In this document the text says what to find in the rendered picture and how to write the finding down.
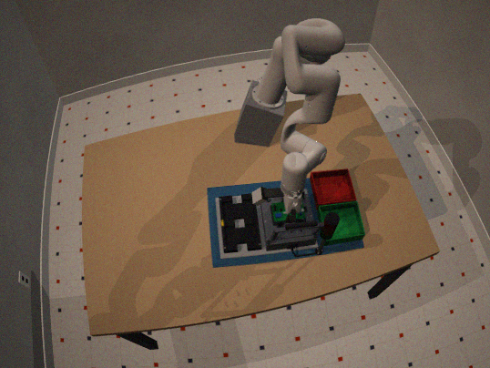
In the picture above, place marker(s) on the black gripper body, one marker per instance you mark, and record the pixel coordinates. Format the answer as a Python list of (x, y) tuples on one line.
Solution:
[(291, 203)]

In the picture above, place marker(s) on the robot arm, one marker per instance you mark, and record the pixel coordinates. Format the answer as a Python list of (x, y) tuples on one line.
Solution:
[(319, 84)]

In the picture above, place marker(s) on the green bin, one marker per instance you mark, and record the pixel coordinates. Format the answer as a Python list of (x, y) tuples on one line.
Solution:
[(350, 222)]

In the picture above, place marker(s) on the red open-top bin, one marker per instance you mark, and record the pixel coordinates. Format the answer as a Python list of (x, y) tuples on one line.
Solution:
[(333, 186)]

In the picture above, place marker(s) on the green circuit board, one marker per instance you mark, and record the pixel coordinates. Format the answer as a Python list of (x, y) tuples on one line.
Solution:
[(279, 213)]

